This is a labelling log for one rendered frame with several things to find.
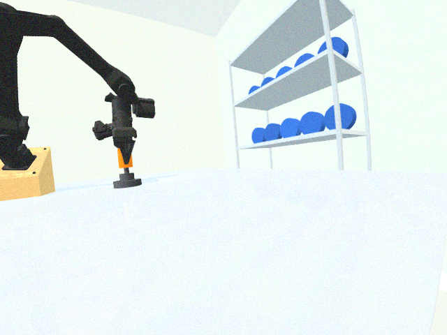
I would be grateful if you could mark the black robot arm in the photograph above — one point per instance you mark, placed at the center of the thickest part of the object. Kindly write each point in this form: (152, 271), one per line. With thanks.
(14, 128)

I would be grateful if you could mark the orange knob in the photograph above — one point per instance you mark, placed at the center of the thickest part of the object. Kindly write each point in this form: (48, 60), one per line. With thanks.
(121, 162)

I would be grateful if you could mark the dark grey round pedestal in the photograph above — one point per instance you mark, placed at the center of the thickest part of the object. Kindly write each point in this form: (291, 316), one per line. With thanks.
(127, 180)

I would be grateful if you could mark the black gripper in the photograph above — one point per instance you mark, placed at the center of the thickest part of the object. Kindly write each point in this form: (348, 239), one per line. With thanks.
(124, 133)

